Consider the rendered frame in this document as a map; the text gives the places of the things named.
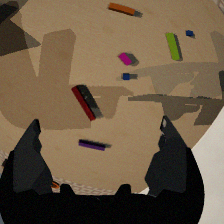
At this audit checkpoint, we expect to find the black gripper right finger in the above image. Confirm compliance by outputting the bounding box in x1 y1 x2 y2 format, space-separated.
145 116 205 224

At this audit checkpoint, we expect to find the lime green rod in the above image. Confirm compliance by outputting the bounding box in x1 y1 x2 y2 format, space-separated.
166 32 180 60

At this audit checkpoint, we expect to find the purple rod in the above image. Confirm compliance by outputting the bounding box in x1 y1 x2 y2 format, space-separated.
78 139 105 151

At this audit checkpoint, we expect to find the orange rod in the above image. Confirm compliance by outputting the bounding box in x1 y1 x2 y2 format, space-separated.
108 2 135 16

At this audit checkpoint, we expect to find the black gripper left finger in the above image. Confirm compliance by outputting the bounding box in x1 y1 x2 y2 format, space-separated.
0 119 53 224

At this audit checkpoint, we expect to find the small magenta block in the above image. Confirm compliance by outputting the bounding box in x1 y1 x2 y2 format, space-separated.
118 52 132 66

